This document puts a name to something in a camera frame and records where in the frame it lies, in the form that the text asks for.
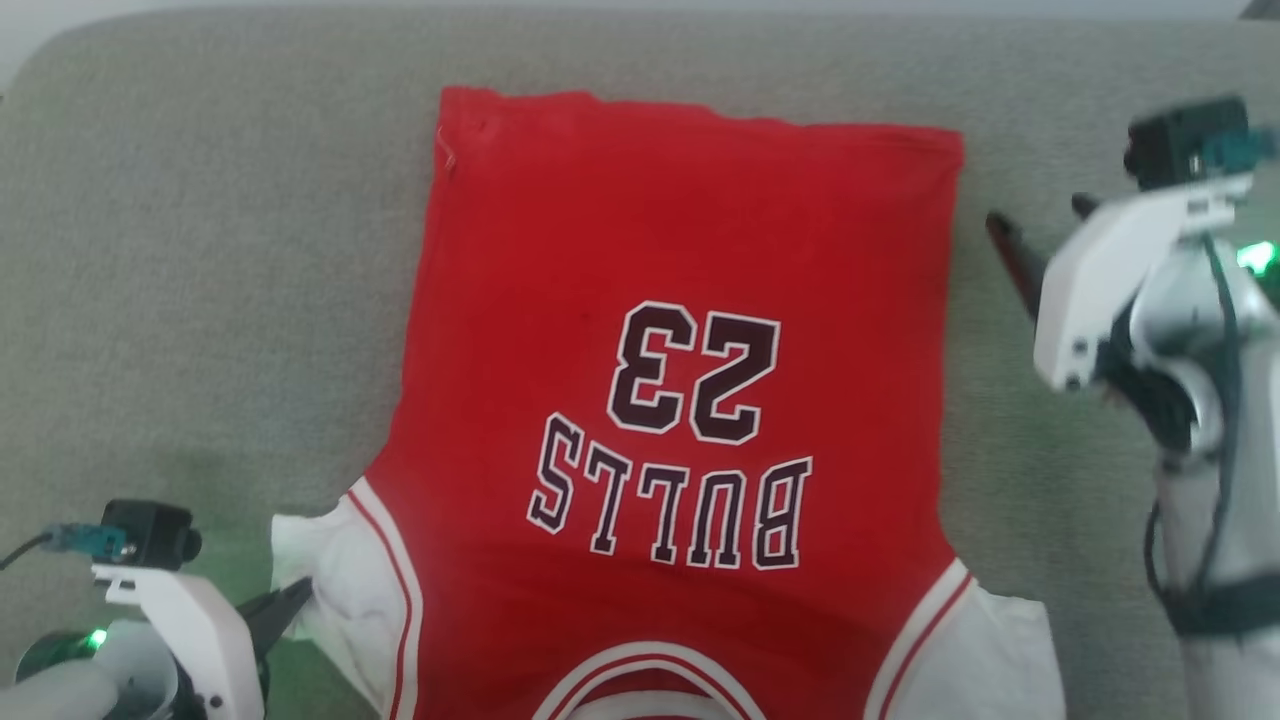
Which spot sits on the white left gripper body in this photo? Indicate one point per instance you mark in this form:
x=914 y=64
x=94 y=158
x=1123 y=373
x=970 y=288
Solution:
x=205 y=640

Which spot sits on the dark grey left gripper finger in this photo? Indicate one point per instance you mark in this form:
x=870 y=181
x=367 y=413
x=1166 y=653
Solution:
x=278 y=615

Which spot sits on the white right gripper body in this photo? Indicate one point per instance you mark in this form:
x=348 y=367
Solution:
x=1095 y=280

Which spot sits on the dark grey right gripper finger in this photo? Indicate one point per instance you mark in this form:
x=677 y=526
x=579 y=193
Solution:
x=1084 y=205
x=1020 y=262

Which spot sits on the red Bulls basketball jersey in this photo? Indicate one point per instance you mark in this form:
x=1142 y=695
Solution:
x=680 y=400

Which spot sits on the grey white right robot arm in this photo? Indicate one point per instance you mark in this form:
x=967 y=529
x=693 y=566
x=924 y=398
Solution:
x=1225 y=680

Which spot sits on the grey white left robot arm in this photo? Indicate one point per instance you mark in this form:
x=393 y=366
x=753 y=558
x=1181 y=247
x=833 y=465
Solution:
x=60 y=690

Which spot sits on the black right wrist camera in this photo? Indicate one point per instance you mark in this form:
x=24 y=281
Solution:
x=1180 y=140

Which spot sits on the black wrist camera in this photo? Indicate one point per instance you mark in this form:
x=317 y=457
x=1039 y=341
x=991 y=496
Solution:
x=150 y=532
x=1180 y=140

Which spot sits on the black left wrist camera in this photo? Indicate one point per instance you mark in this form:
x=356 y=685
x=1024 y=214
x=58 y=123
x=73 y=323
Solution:
x=150 y=532

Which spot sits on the teal left camera connector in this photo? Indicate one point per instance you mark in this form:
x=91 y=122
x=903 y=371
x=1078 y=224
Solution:
x=85 y=540

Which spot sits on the teal camera connector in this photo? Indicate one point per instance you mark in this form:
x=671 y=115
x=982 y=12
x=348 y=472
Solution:
x=1240 y=150
x=85 y=540

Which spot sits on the teal right camera connector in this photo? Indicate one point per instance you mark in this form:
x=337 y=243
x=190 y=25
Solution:
x=1240 y=150

